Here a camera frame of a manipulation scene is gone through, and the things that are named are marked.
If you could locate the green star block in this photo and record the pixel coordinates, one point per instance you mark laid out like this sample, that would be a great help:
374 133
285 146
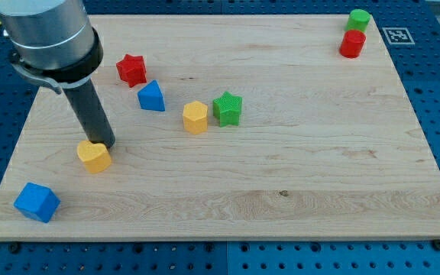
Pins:
227 109

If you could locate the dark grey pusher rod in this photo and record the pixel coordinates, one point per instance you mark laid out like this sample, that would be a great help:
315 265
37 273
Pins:
86 104

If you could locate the red cylinder block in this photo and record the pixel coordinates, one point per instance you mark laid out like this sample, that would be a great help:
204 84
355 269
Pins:
352 44

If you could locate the light wooden board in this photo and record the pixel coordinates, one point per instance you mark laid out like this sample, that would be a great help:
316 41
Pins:
327 149

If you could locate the red star block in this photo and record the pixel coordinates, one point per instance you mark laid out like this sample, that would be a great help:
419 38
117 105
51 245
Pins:
132 70

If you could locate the green cylinder block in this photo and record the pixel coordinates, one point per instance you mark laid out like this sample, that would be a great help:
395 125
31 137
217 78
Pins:
358 20

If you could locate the white fiducial marker tag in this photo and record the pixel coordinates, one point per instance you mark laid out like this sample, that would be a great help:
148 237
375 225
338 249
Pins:
398 36

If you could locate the yellow heart block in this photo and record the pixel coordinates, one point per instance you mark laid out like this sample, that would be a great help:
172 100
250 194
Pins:
94 156

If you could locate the blue cube block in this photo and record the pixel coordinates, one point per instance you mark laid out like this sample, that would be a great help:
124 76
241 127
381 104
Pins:
37 202

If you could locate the blue triangle block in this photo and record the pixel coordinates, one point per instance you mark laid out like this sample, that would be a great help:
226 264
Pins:
151 97

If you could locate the yellow hexagon block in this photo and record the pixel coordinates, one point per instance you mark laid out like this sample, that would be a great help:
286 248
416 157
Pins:
195 117

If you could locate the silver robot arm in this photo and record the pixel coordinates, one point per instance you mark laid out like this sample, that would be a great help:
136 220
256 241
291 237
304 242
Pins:
55 44

